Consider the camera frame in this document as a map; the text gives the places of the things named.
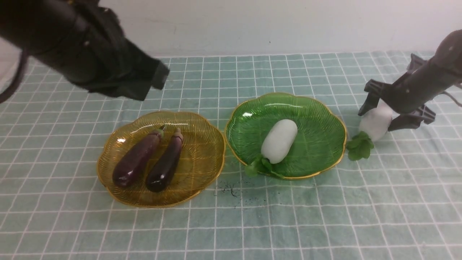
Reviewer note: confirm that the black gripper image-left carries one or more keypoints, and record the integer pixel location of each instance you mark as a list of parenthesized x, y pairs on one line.
[(124, 70)]

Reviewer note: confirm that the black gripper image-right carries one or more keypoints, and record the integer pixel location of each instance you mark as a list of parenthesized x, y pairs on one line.
[(407, 96)]

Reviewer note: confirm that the white radish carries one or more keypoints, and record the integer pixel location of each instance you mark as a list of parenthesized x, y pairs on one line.
[(274, 149), (372, 127)]

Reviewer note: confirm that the green plastic plate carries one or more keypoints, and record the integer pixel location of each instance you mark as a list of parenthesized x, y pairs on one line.
[(318, 146)]

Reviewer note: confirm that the green checkered tablecloth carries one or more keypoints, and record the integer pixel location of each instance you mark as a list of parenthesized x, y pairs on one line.
[(403, 203)]

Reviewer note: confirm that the amber plastic plate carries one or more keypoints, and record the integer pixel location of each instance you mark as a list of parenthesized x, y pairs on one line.
[(201, 159)]

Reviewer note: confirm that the purple eggplant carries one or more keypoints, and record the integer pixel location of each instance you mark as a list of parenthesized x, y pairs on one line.
[(163, 171), (132, 165)]

